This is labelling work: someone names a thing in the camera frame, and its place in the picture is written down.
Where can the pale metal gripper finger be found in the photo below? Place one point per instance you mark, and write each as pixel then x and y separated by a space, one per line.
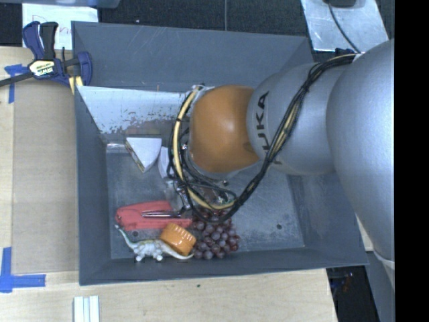
pixel 161 213
pixel 164 216

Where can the red stapler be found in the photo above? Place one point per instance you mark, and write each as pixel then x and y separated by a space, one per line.
pixel 140 221

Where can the orange ribbed cap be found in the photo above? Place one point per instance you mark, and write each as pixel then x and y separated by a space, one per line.
pixel 177 237

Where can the white toy dinosaur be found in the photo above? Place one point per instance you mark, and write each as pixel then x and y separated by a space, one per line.
pixel 147 249

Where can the purple toy grape bunch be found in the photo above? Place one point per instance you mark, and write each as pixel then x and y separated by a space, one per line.
pixel 216 238

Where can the white wedge block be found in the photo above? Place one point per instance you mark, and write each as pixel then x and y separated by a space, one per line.
pixel 145 149

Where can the pale wood flat board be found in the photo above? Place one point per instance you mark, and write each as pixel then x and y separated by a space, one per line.
pixel 43 179

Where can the grey metal bin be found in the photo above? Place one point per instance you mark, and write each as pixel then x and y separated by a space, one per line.
pixel 140 59

